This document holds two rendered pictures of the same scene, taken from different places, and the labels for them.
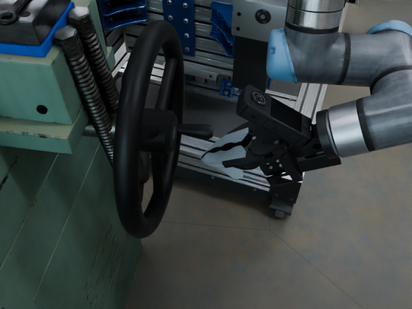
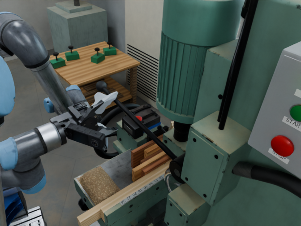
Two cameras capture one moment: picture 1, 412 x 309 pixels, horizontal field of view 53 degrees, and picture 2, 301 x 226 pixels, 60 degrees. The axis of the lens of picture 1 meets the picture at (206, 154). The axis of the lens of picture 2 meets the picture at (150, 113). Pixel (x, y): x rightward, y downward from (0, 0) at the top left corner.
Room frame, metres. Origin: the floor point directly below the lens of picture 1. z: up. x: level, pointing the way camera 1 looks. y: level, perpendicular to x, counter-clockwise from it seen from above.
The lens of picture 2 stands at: (0.97, 0.72, 1.60)
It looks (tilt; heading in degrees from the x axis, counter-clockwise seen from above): 38 degrees down; 220
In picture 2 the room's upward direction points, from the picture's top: 3 degrees clockwise
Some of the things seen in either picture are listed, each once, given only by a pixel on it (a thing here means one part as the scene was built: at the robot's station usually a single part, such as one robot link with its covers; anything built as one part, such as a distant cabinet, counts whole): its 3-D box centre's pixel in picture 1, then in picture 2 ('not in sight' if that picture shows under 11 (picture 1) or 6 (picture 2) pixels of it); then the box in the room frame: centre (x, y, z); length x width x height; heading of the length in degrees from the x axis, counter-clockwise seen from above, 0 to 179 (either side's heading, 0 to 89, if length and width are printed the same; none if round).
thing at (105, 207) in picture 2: not in sight; (179, 165); (0.45, 0.42, 0.92); 0.60 x 0.02 x 0.05; 171
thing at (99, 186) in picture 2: not in sight; (99, 182); (0.67, 0.28, 0.92); 0.14 x 0.09 x 0.04; 81
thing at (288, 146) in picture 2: not in sight; (282, 145); (0.66, 0.69, 1.36); 0.03 x 0.01 x 0.03; 81
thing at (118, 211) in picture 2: not in sight; (183, 168); (0.45, 0.44, 0.93); 0.60 x 0.02 x 0.06; 171
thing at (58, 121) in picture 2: not in sight; (75, 124); (0.66, 0.18, 1.09); 0.12 x 0.09 x 0.08; 171
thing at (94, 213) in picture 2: not in sight; (156, 175); (0.53, 0.39, 0.92); 0.55 x 0.02 x 0.04; 171
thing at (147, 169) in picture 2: not in sight; (166, 161); (0.46, 0.38, 0.93); 0.21 x 0.02 x 0.05; 171
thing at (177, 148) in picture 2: not in sight; (183, 150); (0.44, 0.42, 0.99); 0.14 x 0.07 x 0.09; 81
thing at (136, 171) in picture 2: not in sight; (161, 159); (0.47, 0.36, 0.93); 0.24 x 0.01 x 0.06; 171
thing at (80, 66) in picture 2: not in sight; (92, 80); (-0.28, -1.04, 0.32); 0.66 x 0.57 x 0.64; 173
